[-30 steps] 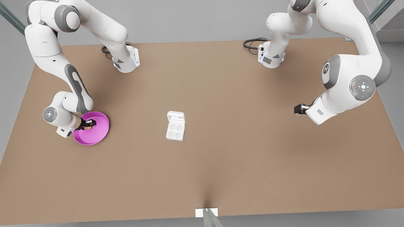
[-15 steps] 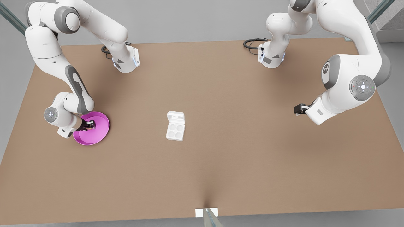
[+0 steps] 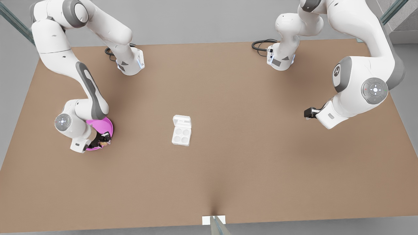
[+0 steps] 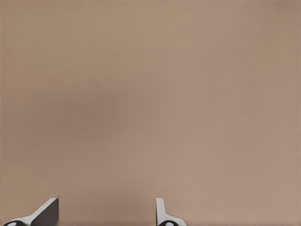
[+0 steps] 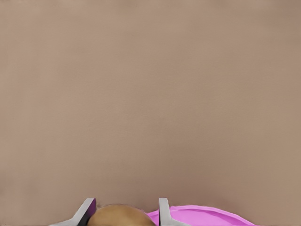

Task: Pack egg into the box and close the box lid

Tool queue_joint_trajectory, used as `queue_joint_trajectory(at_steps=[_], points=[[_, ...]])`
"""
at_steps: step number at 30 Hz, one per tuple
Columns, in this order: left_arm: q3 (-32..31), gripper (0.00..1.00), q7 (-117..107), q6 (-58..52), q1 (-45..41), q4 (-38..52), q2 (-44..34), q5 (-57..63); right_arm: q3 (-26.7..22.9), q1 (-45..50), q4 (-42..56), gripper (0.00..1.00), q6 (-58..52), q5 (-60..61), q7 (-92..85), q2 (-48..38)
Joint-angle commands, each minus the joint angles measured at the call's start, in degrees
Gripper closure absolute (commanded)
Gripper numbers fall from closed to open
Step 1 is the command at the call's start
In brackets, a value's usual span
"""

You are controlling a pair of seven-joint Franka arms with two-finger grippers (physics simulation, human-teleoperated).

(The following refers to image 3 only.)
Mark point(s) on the pink round plate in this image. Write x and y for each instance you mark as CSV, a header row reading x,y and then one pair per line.
x,y
104,125

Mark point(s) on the silver frame post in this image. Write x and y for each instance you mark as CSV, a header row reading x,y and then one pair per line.
x,y
216,225
16,21
392,11

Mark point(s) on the white egg box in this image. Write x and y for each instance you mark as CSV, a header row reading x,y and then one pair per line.
x,y
181,130

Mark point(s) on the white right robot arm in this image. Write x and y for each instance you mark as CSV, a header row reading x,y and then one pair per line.
x,y
91,94

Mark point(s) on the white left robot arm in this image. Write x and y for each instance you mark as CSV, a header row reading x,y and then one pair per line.
x,y
359,81

